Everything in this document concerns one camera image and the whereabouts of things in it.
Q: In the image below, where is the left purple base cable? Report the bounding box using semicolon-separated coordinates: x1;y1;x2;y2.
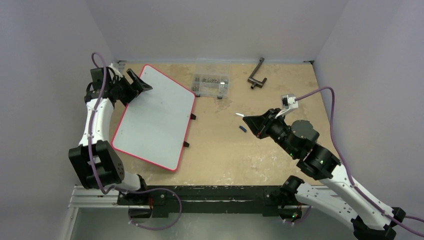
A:
127;188;183;232

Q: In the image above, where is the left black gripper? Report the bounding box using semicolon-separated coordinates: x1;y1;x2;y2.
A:
110;69;152;107

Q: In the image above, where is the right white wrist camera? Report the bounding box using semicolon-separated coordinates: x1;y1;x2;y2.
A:
274;93;299;119

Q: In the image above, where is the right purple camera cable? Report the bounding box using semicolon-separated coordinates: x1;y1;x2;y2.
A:
294;86;424;238

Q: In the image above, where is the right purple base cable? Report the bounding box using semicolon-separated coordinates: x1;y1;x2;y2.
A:
282;205;314;226

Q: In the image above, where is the clear plastic screw box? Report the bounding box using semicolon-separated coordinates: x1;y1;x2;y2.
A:
190;73;230;99

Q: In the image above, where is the red framed whiteboard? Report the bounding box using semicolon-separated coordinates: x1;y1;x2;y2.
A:
111;64;196;172

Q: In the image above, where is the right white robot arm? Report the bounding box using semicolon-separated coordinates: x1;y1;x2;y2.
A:
242;108;406;240

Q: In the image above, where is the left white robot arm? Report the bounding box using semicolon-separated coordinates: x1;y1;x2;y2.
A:
68;65;152;205

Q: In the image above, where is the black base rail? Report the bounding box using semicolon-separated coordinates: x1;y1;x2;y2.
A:
117;184;314;219

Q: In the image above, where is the blue marker cap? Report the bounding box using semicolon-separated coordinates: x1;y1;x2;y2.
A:
239;125;247;133

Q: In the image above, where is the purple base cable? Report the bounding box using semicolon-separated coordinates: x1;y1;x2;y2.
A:
127;188;183;232
282;205;314;226

